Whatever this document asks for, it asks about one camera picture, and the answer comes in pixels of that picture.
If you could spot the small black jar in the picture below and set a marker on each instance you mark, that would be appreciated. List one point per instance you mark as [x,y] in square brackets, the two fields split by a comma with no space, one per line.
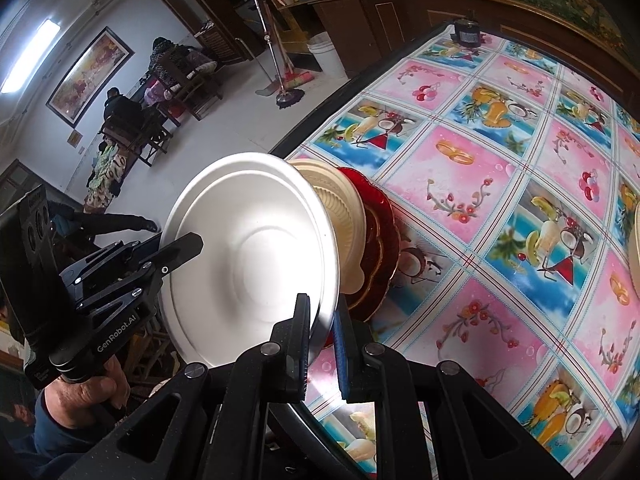
[467,32]

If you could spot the white plastic bucket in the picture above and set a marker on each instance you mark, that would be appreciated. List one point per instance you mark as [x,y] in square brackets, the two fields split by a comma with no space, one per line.
[327,55]

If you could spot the colourful broom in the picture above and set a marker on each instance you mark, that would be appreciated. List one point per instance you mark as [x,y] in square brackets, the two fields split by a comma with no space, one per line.
[292,85]

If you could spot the white round plate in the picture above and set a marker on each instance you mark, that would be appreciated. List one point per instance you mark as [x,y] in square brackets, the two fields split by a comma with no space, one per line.
[250,260]

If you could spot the printed pink blue tablecloth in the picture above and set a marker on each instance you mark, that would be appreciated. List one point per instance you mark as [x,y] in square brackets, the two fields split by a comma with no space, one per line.
[500,200]

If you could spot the wooden chair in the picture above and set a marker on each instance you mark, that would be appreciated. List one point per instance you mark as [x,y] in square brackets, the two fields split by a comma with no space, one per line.
[135,135]
[192,90]

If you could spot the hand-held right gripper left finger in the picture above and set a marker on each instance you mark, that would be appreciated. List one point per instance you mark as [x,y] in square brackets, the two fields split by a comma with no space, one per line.
[302,360]

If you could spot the person's left hand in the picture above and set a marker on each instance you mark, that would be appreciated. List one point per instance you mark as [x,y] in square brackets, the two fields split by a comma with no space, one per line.
[82,395]

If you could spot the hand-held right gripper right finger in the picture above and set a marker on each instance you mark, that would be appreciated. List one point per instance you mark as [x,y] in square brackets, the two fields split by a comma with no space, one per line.
[344,360]

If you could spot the brown wooden cabinet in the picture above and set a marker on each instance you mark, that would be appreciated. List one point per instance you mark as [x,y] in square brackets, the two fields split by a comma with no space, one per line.
[380,15]

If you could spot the red scalloped glass plate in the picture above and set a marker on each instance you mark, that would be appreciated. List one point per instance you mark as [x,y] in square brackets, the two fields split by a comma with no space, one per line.
[386,265]
[372,195]
[365,307]

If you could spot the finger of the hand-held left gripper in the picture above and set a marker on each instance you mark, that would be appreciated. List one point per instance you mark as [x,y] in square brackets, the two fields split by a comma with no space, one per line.
[132,249]
[175,254]

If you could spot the person's left forearm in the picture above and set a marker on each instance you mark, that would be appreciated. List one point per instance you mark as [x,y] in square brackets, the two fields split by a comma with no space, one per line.
[30,440]

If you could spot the ceiling tube light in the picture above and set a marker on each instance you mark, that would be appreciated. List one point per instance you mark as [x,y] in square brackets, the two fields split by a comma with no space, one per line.
[27,55]

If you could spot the framed wall painting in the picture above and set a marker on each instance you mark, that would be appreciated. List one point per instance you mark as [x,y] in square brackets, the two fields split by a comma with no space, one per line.
[90,77]

